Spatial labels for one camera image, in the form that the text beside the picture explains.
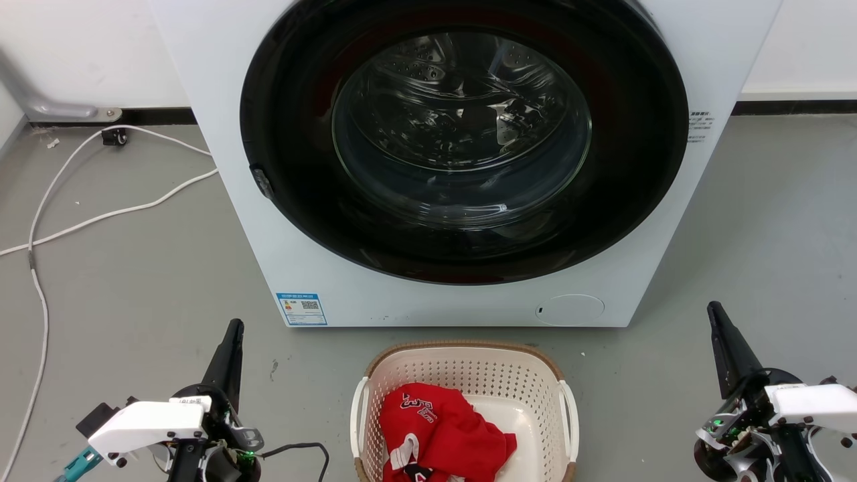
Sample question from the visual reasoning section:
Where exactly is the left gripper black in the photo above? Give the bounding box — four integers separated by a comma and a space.
169, 319, 264, 482

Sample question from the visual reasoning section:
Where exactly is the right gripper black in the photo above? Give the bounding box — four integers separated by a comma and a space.
694, 301, 832, 482

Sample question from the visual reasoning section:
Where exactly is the beige perforated laundry basket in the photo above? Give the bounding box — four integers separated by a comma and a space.
349, 340, 580, 482

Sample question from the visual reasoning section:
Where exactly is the blue energy label sticker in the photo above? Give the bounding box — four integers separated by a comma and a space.
276, 292, 328, 327

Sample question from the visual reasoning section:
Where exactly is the white front-load washing machine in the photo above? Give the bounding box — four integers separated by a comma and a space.
149, 0, 783, 329

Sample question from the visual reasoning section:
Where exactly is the round white filter cover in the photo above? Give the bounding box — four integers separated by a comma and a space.
534, 294, 606, 327

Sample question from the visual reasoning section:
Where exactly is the black round washer door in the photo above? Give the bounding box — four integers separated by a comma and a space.
239, 0, 690, 286

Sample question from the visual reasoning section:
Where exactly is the small printed text label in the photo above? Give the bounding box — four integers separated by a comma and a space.
687, 111, 716, 144

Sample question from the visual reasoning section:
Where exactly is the red printed shirt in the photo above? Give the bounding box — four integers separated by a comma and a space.
379, 382, 518, 482

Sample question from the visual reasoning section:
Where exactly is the grey metal pipe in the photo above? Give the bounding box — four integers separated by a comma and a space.
0, 48, 123, 123

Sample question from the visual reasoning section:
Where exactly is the steel washer drum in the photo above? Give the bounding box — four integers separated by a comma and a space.
332, 29, 594, 230

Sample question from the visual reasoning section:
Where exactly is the thin black left gripper cable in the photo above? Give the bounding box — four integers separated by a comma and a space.
260, 442, 331, 482

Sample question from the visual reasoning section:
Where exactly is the teal cable connector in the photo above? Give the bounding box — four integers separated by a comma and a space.
55, 447, 105, 482

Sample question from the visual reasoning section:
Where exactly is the thick white cable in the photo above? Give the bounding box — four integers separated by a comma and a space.
0, 168, 220, 258

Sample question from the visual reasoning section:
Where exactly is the thin white cable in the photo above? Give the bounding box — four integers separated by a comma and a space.
0, 125, 213, 482

